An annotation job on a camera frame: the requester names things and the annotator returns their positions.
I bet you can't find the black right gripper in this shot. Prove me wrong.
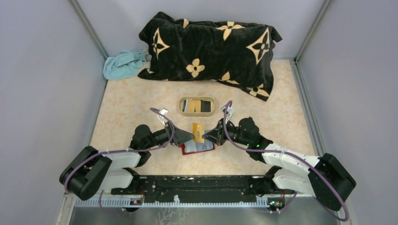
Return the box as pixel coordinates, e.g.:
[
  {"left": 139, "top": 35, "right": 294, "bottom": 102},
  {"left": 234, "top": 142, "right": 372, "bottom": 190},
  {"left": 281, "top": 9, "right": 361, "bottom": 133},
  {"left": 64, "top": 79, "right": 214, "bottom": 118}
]
[{"left": 203, "top": 117, "right": 250, "bottom": 146}]

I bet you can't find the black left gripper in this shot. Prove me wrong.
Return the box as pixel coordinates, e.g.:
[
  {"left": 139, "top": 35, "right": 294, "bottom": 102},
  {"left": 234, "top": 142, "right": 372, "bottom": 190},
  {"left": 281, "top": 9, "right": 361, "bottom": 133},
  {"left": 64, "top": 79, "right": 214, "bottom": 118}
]
[{"left": 145, "top": 120, "right": 195, "bottom": 149}]

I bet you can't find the red leather card holder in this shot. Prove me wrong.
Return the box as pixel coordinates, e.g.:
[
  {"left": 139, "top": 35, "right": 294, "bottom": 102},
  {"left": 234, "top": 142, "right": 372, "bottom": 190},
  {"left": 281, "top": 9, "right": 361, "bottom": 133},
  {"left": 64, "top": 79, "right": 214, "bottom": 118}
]
[{"left": 178, "top": 140, "right": 215, "bottom": 155}]

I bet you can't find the orange credit card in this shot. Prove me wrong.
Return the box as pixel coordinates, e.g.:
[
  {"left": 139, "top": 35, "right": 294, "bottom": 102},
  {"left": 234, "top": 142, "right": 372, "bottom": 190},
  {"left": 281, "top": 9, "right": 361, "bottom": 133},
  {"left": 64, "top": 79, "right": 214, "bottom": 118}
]
[{"left": 192, "top": 123, "right": 205, "bottom": 143}]

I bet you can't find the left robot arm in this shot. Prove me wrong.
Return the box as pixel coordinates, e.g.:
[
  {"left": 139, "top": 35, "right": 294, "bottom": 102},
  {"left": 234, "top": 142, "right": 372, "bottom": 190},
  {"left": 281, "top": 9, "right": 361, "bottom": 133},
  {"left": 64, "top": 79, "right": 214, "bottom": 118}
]
[{"left": 59, "top": 122, "right": 194, "bottom": 200}]

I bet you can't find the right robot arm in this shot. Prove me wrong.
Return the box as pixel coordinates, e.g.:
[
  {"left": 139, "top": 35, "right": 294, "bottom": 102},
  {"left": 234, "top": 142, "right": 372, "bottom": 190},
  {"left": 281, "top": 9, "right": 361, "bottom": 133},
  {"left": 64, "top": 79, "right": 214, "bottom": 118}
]
[{"left": 202, "top": 117, "right": 356, "bottom": 211}]

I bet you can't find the beige oval tray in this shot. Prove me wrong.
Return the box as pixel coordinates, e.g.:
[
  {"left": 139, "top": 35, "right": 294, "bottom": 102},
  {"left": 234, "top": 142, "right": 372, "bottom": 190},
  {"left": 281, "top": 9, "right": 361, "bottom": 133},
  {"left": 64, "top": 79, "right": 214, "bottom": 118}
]
[{"left": 178, "top": 96, "right": 215, "bottom": 117}]

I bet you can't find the black cream patterned blanket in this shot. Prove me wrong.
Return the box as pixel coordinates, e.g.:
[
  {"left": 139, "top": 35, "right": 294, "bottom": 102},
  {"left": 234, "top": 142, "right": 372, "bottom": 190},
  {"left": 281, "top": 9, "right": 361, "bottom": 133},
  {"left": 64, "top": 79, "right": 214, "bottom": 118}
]
[{"left": 138, "top": 12, "right": 282, "bottom": 101}]

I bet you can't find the light blue cloth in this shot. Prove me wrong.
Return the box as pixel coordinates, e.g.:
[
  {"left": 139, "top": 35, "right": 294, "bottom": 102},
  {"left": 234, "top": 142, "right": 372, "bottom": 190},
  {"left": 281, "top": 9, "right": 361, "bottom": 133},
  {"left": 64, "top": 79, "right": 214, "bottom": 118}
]
[{"left": 103, "top": 50, "right": 149, "bottom": 80}]

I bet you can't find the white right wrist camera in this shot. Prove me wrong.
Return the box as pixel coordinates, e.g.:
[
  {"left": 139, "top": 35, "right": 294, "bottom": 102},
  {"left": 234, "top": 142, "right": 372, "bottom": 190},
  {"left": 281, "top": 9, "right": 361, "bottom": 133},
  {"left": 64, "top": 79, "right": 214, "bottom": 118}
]
[{"left": 221, "top": 105, "right": 235, "bottom": 122}]

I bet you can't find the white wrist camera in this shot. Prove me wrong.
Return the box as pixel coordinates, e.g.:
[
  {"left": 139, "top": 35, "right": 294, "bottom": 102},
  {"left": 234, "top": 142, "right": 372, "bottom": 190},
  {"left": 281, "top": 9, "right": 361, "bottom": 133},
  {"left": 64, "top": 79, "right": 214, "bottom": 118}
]
[
  {"left": 221, "top": 105, "right": 235, "bottom": 122},
  {"left": 158, "top": 108, "right": 168, "bottom": 120}
]

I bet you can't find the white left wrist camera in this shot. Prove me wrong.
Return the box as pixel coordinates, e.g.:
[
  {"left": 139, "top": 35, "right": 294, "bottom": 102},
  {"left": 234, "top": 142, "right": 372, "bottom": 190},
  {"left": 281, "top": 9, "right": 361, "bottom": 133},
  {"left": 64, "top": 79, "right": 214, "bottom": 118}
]
[{"left": 158, "top": 108, "right": 168, "bottom": 120}]

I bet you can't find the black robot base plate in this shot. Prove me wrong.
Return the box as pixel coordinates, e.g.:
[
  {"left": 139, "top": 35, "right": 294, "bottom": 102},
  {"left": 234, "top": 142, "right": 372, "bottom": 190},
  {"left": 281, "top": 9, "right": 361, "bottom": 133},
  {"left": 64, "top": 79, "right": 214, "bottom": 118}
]
[{"left": 111, "top": 175, "right": 283, "bottom": 203}]

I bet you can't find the aluminium frame rail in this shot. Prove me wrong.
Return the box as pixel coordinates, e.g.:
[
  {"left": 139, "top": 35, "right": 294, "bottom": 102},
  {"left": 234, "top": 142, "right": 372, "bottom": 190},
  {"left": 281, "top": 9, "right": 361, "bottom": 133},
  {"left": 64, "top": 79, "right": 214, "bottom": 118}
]
[{"left": 63, "top": 175, "right": 346, "bottom": 208}]

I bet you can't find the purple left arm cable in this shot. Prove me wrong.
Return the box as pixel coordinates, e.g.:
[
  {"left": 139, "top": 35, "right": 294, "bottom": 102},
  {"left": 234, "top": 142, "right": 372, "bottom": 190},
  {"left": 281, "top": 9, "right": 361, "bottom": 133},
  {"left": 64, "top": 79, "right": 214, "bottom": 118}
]
[{"left": 63, "top": 107, "right": 176, "bottom": 217}]

